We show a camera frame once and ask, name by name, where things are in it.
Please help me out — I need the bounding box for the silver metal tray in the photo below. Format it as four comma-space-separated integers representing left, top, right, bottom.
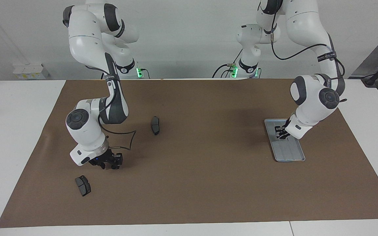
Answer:
264, 119, 306, 162

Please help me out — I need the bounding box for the wide dark grey brake pad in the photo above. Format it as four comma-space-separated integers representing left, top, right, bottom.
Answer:
75, 175, 91, 197

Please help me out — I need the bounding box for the brown paper table mat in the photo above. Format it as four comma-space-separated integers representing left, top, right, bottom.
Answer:
0, 78, 378, 228

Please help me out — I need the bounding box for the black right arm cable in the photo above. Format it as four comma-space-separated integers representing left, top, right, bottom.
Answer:
98, 66, 137, 150

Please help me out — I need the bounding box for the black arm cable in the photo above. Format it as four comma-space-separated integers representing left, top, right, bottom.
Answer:
98, 66, 137, 150
269, 10, 346, 102

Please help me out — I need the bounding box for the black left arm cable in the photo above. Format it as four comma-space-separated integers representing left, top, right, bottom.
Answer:
269, 10, 346, 102

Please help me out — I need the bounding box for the black base power cable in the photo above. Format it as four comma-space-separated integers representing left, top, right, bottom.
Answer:
213, 49, 244, 78

